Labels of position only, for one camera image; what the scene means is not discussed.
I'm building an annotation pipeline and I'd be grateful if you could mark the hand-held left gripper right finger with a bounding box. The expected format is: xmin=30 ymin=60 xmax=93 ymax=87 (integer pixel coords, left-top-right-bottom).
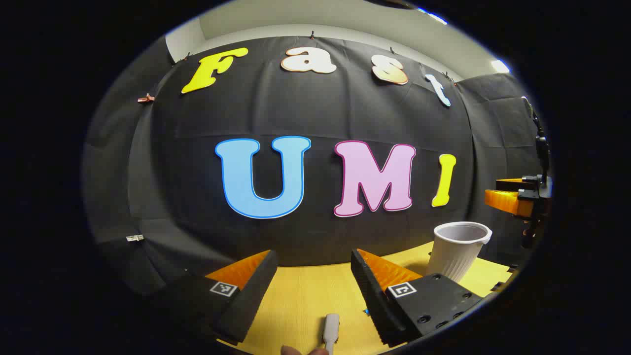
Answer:
xmin=351 ymin=248 xmax=486 ymax=348

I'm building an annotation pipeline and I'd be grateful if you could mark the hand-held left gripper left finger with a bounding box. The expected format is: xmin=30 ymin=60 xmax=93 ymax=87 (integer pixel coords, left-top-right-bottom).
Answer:
xmin=148 ymin=249 xmax=280 ymax=346

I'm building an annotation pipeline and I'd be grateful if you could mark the small grey broom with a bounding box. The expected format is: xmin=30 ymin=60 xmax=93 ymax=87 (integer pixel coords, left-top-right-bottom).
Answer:
xmin=321 ymin=313 xmax=341 ymax=355

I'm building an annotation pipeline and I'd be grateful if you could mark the black backdrop cloth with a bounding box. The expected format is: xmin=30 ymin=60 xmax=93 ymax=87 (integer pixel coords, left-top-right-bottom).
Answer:
xmin=81 ymin=35 xmax=545 ymax=301

